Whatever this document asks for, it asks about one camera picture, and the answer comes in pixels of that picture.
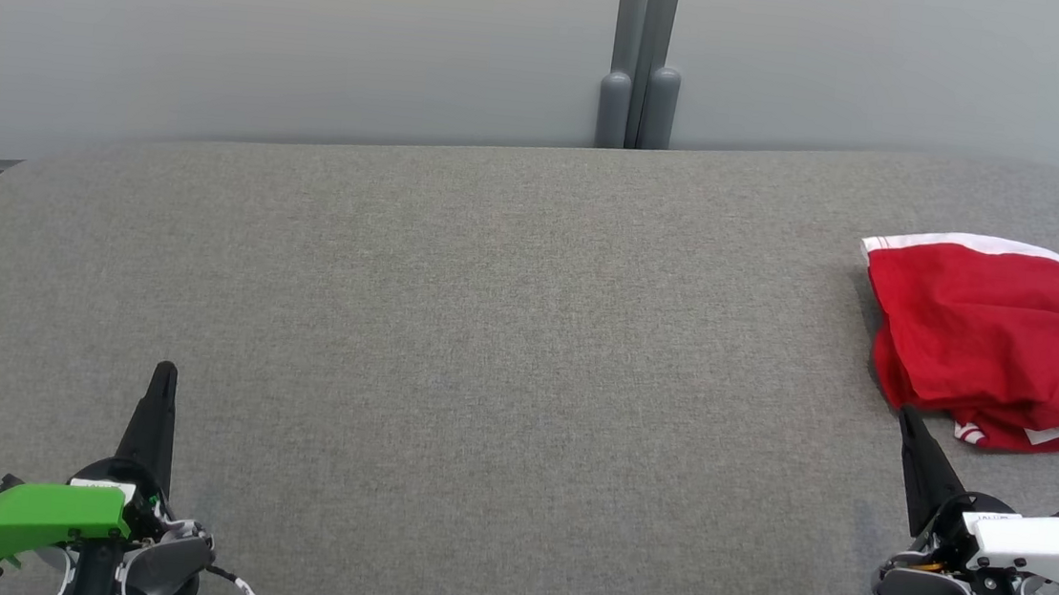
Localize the grey fabric sofa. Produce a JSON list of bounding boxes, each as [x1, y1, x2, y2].
[[0, 71, 1059, 595]]

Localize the grey partition post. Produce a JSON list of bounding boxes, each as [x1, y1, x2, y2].
[[595, 0, 689, 155]]

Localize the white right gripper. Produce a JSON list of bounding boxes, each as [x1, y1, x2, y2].
[[884, 404, 1059, 590]]

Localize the red garment with white hem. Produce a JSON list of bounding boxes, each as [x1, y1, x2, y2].
[[847, 224, 1059, 433]]

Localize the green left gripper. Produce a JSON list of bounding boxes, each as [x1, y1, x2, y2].
[[0, 347, 185, 588]]

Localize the black white striped cable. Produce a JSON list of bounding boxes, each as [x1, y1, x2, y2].
[[201, 564, 272, 595]]

